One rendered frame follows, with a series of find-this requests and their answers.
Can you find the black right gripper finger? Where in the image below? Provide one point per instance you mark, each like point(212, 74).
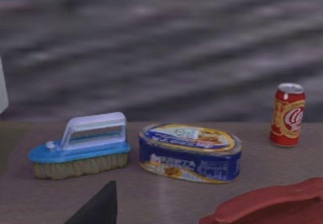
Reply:
point(102, 205)

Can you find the blue scrubbing brush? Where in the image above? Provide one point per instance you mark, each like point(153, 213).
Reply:
point(80, 151)

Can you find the blue oval fish tin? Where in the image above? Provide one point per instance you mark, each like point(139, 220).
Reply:
point(189, 156)

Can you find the red soda can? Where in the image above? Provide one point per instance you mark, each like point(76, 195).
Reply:
point(287, 116)

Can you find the red plastic lid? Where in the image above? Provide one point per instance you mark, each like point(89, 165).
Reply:
point(272, 206)

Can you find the white object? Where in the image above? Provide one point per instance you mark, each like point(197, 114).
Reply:
point(2, 85)

